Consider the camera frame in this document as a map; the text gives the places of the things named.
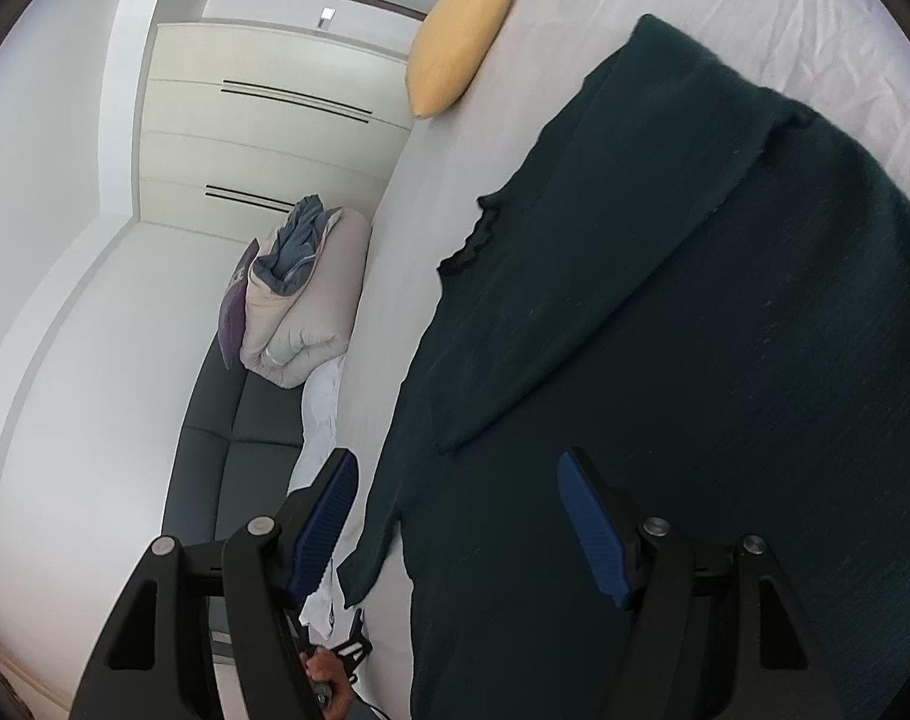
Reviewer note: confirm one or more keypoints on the purple pillow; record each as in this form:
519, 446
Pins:
231, 315

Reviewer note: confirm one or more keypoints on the dark green knit garment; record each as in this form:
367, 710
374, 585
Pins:
650, 315

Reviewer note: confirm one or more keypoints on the cream wardrobe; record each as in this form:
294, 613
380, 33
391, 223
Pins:
275, 142

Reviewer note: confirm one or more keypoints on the person's left hand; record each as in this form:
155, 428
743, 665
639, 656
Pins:
327, 679

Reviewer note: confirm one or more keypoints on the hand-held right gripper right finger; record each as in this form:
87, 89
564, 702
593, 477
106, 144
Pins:
593, 532

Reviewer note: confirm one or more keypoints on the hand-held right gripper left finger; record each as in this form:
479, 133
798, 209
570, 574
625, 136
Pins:
326, 525

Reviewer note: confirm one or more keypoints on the yellow pillow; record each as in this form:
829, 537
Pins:
458, 37

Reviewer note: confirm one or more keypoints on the blue-grey cloth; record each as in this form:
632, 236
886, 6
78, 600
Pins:
297, 240

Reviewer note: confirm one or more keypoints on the dark grey padded headboard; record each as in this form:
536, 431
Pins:
230, 450

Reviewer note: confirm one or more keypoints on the white crumpled sheet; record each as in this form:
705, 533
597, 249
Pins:
316, 420

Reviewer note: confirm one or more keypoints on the white bed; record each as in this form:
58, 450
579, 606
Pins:
575, 15

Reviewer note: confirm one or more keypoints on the beige folded duvet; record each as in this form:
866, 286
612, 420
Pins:
308, 315

